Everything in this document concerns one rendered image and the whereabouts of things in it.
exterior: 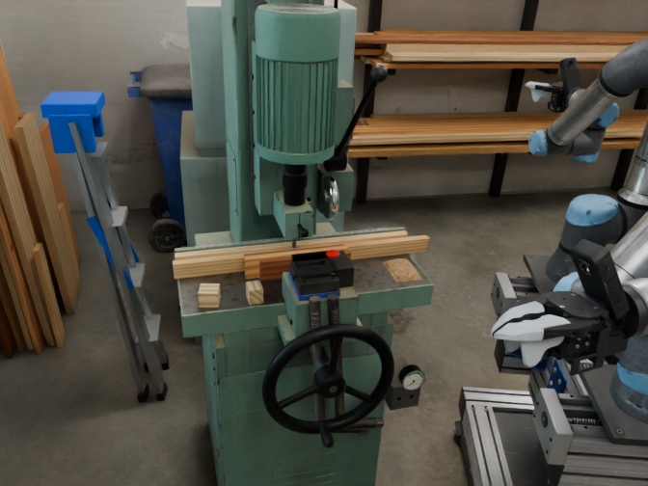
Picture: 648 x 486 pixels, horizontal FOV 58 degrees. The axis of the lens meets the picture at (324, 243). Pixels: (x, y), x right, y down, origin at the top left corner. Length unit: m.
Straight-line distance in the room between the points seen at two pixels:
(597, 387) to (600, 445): 0.12
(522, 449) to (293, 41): 1.46
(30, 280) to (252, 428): 1.39
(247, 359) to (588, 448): 0.76
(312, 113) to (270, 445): 0.86
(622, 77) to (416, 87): 2.44
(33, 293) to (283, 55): 1.77
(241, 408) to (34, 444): 1.09
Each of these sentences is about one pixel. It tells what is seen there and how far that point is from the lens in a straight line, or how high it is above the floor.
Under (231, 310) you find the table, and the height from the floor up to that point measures 0.90.
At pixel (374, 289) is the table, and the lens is 1.39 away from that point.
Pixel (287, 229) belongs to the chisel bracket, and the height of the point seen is 1.03.
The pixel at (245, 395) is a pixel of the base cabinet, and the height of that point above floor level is 0.64.
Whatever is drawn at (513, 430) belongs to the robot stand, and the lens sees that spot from 2.12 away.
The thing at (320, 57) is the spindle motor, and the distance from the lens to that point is 1.21.
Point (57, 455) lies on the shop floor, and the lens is 2.34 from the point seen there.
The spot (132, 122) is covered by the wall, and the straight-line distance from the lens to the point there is 3.73.
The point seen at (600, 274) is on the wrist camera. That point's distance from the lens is 0.77.
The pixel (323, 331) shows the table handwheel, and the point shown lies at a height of 0.95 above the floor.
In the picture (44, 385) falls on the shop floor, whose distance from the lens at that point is 2.64.
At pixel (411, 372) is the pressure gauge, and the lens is 1.49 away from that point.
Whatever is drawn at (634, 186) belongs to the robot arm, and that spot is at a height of 1.09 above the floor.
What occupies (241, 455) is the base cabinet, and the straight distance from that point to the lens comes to 1.61.
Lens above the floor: 1.65
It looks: 28 degrees down
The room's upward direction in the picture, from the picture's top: 3 degrees clockwise
